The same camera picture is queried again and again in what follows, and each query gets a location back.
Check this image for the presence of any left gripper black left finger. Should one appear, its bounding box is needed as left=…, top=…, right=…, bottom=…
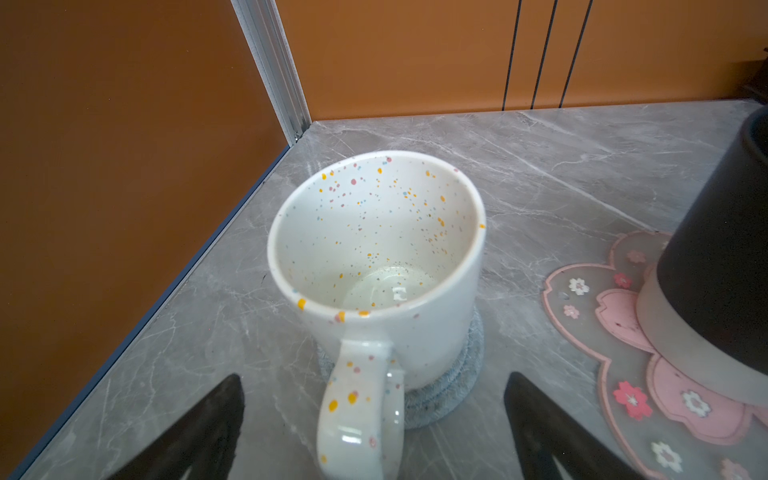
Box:
left=110, top=374, right=245, bottom=479

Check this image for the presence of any black mug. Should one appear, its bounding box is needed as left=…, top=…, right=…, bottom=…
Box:
left=636, top=108, right=767, bottom=407

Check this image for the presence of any light blue woven coaster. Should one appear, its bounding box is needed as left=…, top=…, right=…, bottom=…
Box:
left=316, top=308, right=485, bottom=431

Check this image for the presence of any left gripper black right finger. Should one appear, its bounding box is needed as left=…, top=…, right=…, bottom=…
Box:
left=504, top=372, right=642, bottom=479

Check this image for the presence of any white mug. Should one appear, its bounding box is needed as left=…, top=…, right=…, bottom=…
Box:
left=267, top=151, right=486, bottom=479

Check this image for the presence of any pink flower coaster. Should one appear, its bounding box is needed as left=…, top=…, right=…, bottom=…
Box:
left=542, top=231, right=767, bottom=479

